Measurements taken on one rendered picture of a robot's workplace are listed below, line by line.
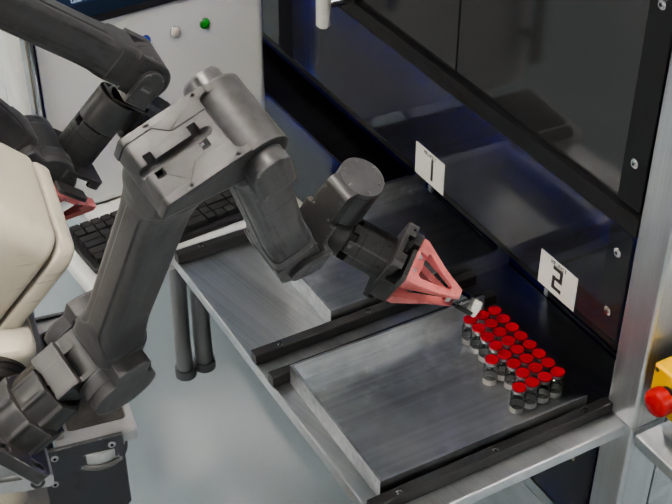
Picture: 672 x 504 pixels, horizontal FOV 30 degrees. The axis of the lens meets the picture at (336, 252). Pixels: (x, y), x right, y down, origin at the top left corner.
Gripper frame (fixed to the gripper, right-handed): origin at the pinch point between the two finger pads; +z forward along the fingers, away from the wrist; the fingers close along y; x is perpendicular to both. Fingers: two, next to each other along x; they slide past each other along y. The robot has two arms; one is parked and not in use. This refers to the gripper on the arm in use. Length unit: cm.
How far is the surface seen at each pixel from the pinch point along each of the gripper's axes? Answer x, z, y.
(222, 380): 48, -6, -162
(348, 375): 2.9, -0.6, -37.6
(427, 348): 12.7, 8.7, -36.2
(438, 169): 42, -1, -34
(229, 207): 38, -27, -71
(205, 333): 42, -17, -129
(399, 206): 45, -1, -53
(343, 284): 22, -6, -47
